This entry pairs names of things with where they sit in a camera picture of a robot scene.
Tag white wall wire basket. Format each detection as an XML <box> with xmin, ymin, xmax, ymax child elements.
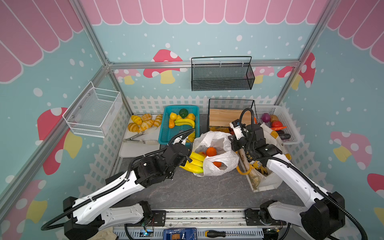
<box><xmin>63</xmin><ymin>82</ymin><xmax>123</xmax><ymax>138</ymax></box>

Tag white plastic grocery bag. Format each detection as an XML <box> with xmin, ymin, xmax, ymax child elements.
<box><xmin>193</xmin><ymin>131</ymin><xmax>240</xmax><ymax>177</ymax></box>

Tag brown potato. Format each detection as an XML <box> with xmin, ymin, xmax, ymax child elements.
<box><xmin>270</xmin><ymin>115</ymin><xmax>279</xmax><ymax>123</ymax></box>

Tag black orange screwdriver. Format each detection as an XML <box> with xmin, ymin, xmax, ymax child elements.
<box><xmin>205</xmin><ymin>230</ymin><xmax>256</xmax><ymax>238</ymax></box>

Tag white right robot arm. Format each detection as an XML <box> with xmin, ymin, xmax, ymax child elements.
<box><xmin>229</xmin><ymin>120</ymin><xmax>368</xmax><ymax>240</ymax></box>

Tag blue box on rail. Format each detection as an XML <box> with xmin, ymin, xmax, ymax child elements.
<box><xmin>163</xmin><ymin>228</ymin><xmax>198</xmax><ymax>240</ymax></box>

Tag yellow banana bunch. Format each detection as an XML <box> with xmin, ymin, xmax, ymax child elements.
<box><xmin>180</xmin><ymin>152</ymin><xmax>206</xmax><ymax>174</ymax></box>

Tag white plastic vegetable basket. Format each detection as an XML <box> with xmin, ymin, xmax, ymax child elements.
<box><xmin>253</xmin><ymin>105</ymin><xmax>301</xmax><ymax>145</ymax></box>

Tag green avocado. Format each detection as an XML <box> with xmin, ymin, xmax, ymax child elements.
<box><xmin>179</xmin><ymin>108</ymin><xmax>189</xmax><ymax>119</ymax></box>

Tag orange fruit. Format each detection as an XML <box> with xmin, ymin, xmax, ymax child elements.
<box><xmin>206</xmin><ymin>147</ymin><xmax>217</xmax><ymax>157</ymax></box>
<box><xmin>213</xmin><ymin>162</ymin><xmax>222</xmax><ymax>168</ymax></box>

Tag dark eggplant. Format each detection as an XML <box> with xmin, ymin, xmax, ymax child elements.
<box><xmin>279</xmin><ymin>134</ymin><xmax>291</xmax><ymax>141</ymax></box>

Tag beige cloth rag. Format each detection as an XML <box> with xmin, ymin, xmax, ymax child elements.
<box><xmin>95</xmin><ymin>227</ymin><xmax>118</xmax><ymax>240</ymax></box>

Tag black mesh wooden shelf rack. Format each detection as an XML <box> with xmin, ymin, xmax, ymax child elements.
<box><xmin>207</xmin><ymin>98</ymin><xmax>258</xmax><ymax>131</ymax></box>

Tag metal tongs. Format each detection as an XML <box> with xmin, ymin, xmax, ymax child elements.
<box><xmin>123</xmin><ymin>129</ymin><xmax>158</xmax><ymax>145</ymax></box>

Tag black wall mesh basket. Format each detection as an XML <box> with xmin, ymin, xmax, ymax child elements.
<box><xmin>191</xmin><ymin>56</ymin><xmax>255</xmax><ymax>92</ymax></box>

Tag orange carrot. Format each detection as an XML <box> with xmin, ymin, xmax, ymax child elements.
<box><xmin>271</xmin><ymin>126</ymin><xmax>287</xmax><ymax>131</ymax></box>

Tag bread loaf pile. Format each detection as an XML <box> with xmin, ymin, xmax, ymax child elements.
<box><xmin>128</xmin><ymin>114</ymin><xmax>163</xmax><ymax>133</ymax></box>

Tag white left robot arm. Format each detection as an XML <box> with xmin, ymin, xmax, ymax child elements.
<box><xmin>41</xmin><ymin>141</ymin><xmax>192</xmax><ymax>240</ymax></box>

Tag red pepper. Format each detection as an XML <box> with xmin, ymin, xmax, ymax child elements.
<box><xmin>271</xmin><ymin>121</ymin><xmax>284</xmax><ymax>128</ymax></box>

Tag yellow lemon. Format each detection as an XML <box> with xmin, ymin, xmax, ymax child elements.
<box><xmin>170</xmin><ymin>113</ymin><xmax>178</xmax><ymax>121</ymax></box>

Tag white canvas tote bag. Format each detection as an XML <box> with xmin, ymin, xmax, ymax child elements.
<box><xmin>237</xmin><ymin>124</ymin><xmax>292</xmax><ymax>193</ymax></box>

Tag teal plastic fruit basket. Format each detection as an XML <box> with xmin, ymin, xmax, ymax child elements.
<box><xmin>158</xmin><ymin>105</ymin><xmax>200</xmax><ymax>145</ymax></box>

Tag purple onion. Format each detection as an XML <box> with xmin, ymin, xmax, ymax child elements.
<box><xmin>261</xmin><ymin>113</ymin><xmax>271</xmax><ymax>123</ymax></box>

